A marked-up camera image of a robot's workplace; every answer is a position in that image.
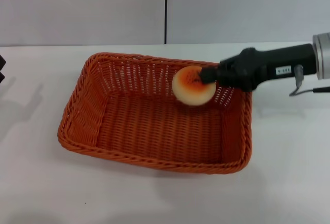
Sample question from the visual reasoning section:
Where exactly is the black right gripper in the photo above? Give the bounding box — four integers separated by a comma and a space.
199, 43, 317, 93

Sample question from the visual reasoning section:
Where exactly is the round toasted bread bun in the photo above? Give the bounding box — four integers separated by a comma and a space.
172, 65, 217, 106

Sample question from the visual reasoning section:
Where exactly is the orange woven rectangular basket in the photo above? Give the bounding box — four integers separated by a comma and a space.
57, 51, 254, 175

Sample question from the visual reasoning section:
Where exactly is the grey right gripper cable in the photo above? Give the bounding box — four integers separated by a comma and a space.
288, 64, 330, 96

